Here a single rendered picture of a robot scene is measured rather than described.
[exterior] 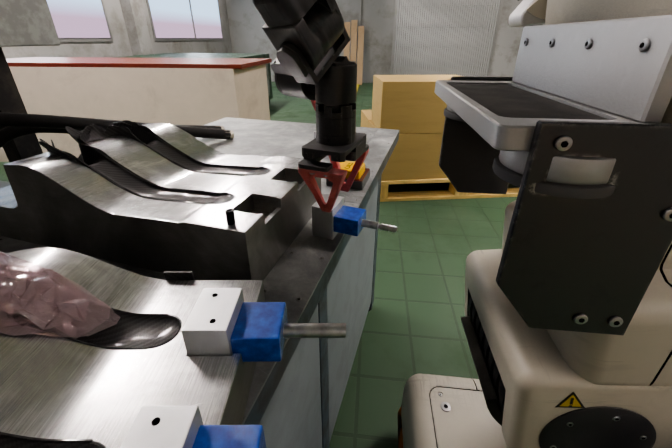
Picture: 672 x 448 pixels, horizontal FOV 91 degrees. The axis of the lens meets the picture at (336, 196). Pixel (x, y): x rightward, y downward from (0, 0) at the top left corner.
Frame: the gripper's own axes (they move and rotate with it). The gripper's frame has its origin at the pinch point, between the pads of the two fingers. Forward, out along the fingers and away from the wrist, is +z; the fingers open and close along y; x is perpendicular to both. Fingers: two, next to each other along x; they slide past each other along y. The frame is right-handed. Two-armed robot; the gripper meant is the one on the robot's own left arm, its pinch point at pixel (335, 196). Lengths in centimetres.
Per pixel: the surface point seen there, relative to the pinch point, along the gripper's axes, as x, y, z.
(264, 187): -8.7, 6.5, -2.8
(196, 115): -199, -174, 39
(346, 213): 2.2, 1.1, 2.2
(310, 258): -0.4, 8.8, 6.2
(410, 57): -153, -888, 33
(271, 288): -2.2, 16.4, 6.1
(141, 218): -18.6, 19.4, -2.2
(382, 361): 2, -40, 87
